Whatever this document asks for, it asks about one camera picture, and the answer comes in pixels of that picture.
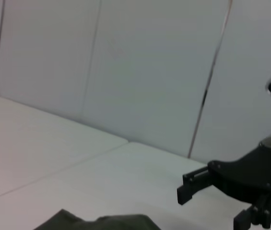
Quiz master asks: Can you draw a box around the dark green shirt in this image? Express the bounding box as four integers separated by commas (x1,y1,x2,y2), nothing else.
33,208,162,230

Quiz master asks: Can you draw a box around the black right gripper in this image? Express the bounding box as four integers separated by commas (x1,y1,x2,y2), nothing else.
177,143,271,230

